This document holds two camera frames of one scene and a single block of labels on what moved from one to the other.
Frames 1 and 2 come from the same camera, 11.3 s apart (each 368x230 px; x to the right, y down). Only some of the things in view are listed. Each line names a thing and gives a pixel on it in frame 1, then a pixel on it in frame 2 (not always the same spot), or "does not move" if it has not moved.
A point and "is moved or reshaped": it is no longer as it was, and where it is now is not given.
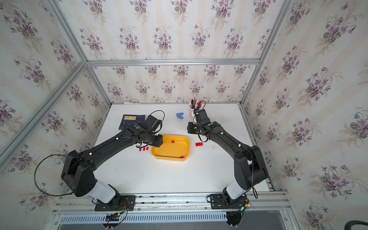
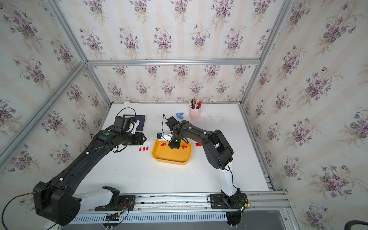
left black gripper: (159, 141) -> (139, 138)
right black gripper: (189, 128) -> (175, 145)
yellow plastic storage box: (174, 148) is moved or reshaped
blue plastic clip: (179, 115) does not move
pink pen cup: (190, 112) does not move
